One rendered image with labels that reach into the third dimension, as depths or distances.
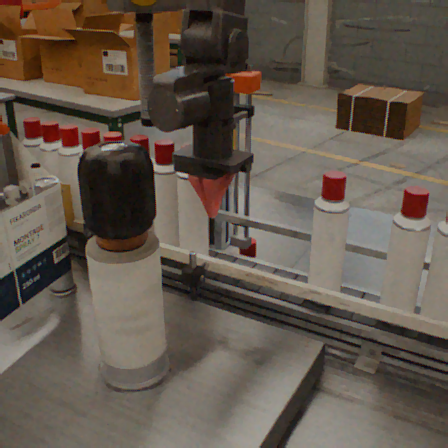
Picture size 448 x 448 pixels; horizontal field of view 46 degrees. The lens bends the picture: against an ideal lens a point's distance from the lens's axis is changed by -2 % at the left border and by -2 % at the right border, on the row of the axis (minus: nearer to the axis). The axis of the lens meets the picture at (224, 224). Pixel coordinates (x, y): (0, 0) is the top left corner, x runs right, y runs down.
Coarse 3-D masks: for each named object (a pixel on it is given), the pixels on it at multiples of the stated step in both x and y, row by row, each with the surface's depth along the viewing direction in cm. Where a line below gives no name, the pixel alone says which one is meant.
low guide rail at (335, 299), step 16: (80, 224) 99; (176, 256) 90; (224, 272) 86; (240, 272) 85; (256, 272) 84; (272, 288) 83; (288, 288) 81; (304, 288) 80; (320, 288) 79; (336, 304) 78; (352, 304) 77; (368, 304) 76; (384, 320) 75; (400, 320) 74; (416, 320) 73; (432, 320) 72
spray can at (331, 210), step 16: (336, 176) 74; (336, 192) 74; (320, 208) 75; (336, 208) 74; (320, 224) 76; (336, 224) 75; (320, 240) 77; (336, 240) 76; (320, 256) 78; (336, 256) 78; (320, 272) 79; (336, 272) 79; (336, 288) 80; (320, 304) 81
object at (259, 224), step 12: (216, 216) 93; (228, 216) 91; (240, 216) 91; (264, 228) 89; (276, 228) 88; (288, 228) 87; (348, 240) 83; (360, 252) 82; (372, 252) 81; (384, 252) 80
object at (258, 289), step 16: (160, 256) 95; (224, 256) 95; (208, 272) 90; (272, 272) 90; (288, 272) 90; (256, 288) 86; (304, 304) 82; (352, 320) 78; (368, 320) 78; (416, 336) 74; (432, 336) 74
